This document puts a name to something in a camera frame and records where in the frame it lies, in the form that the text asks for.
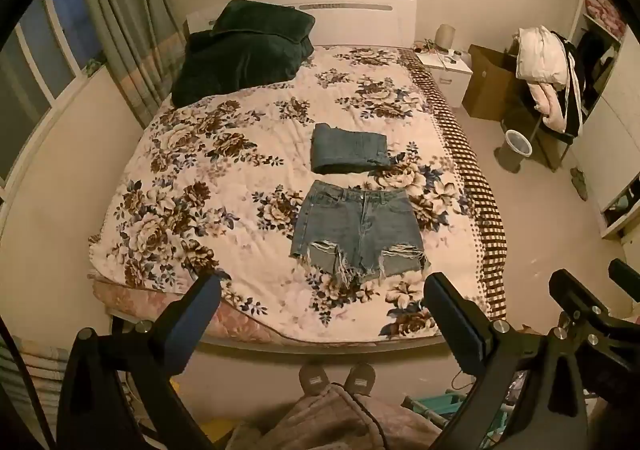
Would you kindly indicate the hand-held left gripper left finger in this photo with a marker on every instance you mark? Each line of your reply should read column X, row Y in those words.
column 184, row 327

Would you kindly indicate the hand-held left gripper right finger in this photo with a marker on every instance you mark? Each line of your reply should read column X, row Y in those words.
column 452, row 320

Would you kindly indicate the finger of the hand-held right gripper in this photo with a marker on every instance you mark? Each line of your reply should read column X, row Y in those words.
column 572, row 291
column 625, row 277

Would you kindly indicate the ripped denim shorts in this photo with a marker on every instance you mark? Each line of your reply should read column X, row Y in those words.
column 357, row 227

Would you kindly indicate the folded denim pants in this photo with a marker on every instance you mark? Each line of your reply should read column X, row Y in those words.
column 347, row 148

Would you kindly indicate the pink mattress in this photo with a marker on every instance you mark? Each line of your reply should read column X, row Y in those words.
column 240, row 320

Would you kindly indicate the teal plastic rack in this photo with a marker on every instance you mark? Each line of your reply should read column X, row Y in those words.
column 440, row 407

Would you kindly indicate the grey floor slippers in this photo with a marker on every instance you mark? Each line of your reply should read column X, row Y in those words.
column 580, row 182

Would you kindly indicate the person's right slipper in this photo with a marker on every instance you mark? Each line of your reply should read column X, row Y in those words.
column 361, row 375

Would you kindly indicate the person's slipper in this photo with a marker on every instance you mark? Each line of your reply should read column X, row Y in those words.
column 361, row 375
column 312, row 377

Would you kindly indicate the white wardrobe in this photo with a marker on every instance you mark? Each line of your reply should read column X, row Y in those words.
column 607, row 145

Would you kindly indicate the person's left slipper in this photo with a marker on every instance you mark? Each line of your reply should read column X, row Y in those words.
column 312, row 377

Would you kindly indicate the grey trash bin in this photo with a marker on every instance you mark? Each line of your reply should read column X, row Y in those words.
column 515, row 150

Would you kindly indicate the dark chair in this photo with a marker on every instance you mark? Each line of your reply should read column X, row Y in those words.
column 542, row 140

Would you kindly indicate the striped folded cloth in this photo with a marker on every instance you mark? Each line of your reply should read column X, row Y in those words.
column 30, row 380

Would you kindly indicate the floral bed blanket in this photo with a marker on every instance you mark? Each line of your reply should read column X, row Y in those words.
column 260, row 170

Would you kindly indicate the pink garment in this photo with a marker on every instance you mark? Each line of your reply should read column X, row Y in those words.
column 547, row 103

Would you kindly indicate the black garment with white stripe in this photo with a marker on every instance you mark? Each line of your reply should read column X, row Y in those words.
column 575, row 80

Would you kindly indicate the brown cardboard box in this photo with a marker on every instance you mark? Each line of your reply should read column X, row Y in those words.
column 487, row 80

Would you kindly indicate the white puffy jacket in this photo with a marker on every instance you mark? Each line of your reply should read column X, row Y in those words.
column 540, row 53

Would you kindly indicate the white nightstand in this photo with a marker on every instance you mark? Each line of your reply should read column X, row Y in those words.
column 447, row 73

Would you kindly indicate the pink folded bedding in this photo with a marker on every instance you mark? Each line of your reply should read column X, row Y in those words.
column 607, row 13

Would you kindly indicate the dark green fleece blanket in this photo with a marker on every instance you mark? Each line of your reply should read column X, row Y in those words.
column 240, row 60

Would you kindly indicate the white table lamp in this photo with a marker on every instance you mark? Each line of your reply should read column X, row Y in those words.
column 445, row 36

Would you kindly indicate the window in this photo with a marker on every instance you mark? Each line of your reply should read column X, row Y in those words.
column 45, row 60

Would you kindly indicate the white bed headboard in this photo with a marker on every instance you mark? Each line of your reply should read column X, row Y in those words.
column 360, row 18

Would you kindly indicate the green curtain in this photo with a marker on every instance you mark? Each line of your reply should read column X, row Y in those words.
column 135, row 15

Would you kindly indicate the dark green pillow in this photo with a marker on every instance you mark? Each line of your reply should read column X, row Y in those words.
column 262, row 18

